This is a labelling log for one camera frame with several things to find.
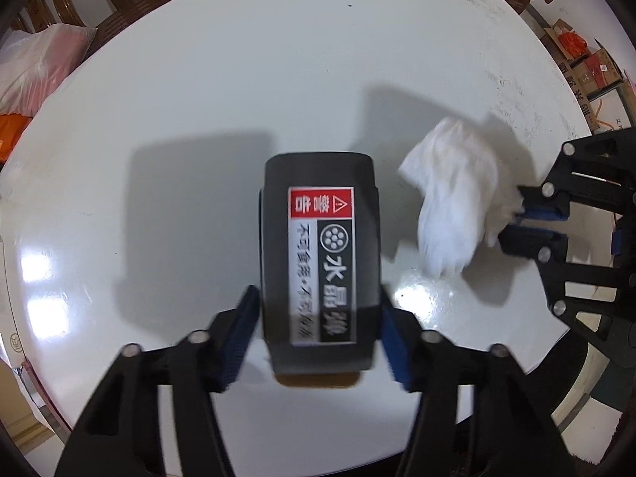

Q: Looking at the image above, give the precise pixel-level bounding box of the open cardboard box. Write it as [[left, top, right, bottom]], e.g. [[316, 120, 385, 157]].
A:
[[539, 17, 603, 69]]

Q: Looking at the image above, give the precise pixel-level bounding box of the printed cardboard box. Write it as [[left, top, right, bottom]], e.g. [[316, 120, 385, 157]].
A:
[[556, 60, 636, 132]]

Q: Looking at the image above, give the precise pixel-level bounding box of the orange bag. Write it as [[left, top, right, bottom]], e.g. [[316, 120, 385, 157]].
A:
[[0, 113, 31, 162]]

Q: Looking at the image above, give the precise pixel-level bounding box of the pink plastic bag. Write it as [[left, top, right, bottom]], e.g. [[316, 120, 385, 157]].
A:
[[0, 22, 99, 116]]

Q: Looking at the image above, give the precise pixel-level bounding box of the white tissue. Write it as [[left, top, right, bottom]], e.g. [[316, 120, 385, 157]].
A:
[[397, 116, 524, 277]]

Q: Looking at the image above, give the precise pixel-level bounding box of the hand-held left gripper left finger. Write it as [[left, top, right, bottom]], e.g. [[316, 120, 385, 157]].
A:
[[54, 285, 261, 477]]

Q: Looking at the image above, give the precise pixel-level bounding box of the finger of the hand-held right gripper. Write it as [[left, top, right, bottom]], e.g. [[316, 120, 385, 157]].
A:
[[498, 225, 636, 359], [516, 127, 636, 223]]

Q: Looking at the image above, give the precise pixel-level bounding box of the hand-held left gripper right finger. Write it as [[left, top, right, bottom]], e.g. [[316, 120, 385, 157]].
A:
[[379, 287, 583, 477]]

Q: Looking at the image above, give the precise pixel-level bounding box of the cardboard box red label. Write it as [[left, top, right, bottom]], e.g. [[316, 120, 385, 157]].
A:
[[571, 48, 625, 96]]

